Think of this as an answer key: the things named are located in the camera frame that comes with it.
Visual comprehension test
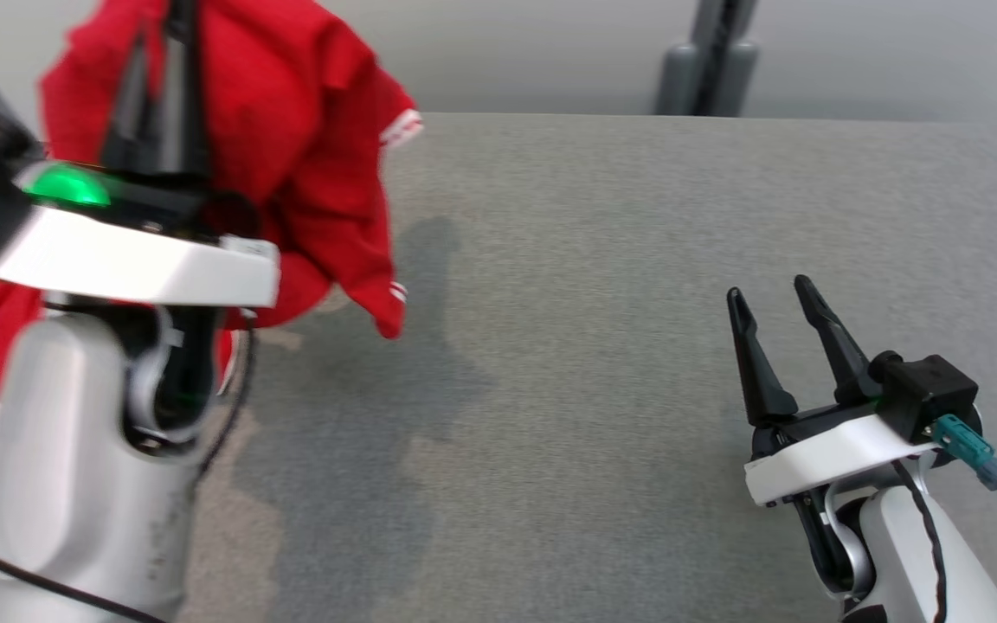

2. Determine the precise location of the grey partition post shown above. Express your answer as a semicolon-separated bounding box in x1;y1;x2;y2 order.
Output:
654;0;761;118

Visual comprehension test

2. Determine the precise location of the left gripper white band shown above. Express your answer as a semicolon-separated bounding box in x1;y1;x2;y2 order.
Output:
0;0;281;308

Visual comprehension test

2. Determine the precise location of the red basketball jersey white trim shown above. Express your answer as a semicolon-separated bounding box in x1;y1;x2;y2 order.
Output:
35;0;426;340

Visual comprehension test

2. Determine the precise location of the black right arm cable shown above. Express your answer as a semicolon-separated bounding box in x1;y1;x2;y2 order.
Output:
891;459;949;623

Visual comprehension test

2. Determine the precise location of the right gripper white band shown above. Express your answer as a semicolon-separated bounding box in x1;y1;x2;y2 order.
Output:
726;275;941;507

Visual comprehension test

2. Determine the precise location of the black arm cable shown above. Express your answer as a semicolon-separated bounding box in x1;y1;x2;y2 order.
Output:
196;310;259;485
891;459;949;623

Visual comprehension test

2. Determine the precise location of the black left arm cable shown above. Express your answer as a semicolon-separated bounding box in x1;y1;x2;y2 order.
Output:
196;310;259;485

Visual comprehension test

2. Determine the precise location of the right camera cable teal plug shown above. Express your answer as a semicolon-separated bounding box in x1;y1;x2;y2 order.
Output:
929;414;997;543

